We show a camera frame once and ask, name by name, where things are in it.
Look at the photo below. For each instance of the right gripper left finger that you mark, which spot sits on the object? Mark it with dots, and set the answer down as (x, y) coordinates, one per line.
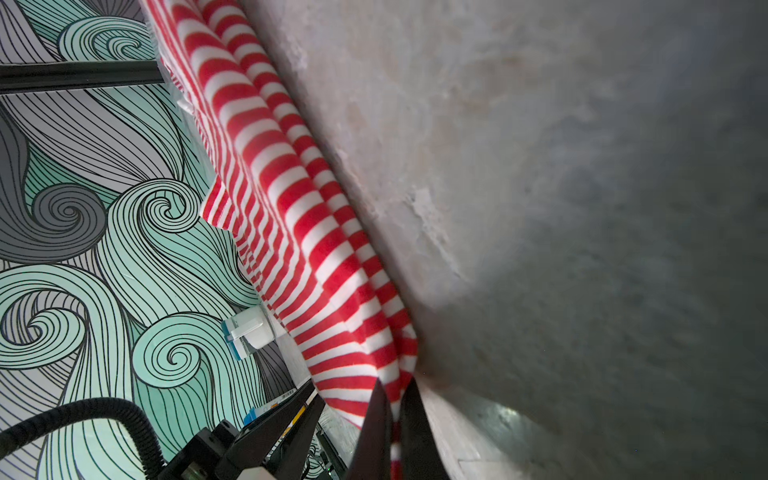
(371, 459)

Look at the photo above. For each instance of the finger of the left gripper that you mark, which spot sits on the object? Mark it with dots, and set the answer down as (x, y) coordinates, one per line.
(296, 444)
(251, 446)

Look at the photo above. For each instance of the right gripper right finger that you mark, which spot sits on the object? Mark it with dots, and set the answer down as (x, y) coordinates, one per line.
(420, 456)

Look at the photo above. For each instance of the red white striped tank top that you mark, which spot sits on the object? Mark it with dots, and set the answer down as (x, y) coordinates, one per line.
(299, 240)

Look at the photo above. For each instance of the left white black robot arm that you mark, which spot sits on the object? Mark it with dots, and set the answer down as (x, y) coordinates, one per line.
(197, 460)

